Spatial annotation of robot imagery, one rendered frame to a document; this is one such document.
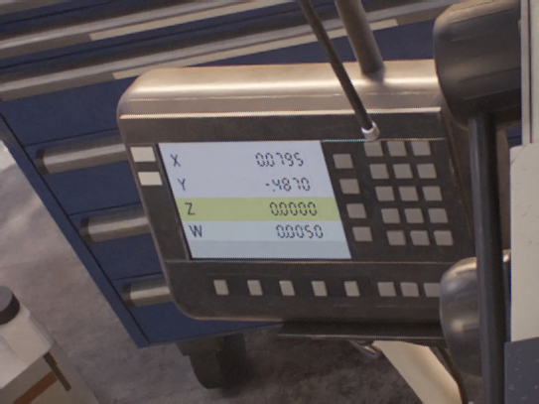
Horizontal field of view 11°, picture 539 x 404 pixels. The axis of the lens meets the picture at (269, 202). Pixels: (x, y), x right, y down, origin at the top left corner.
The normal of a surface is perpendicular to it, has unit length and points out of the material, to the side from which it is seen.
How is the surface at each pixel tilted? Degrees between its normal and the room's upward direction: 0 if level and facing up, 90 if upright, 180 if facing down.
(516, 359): 0
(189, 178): 71
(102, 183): 90
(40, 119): 90
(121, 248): 90
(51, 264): 0
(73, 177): 90
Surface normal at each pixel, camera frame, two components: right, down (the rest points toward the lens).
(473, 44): -0.35, -0.25
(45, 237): -0.36, -0.64
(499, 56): -0.31, 0.01
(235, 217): -0.40, 0.52
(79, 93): -0.11, 0.76
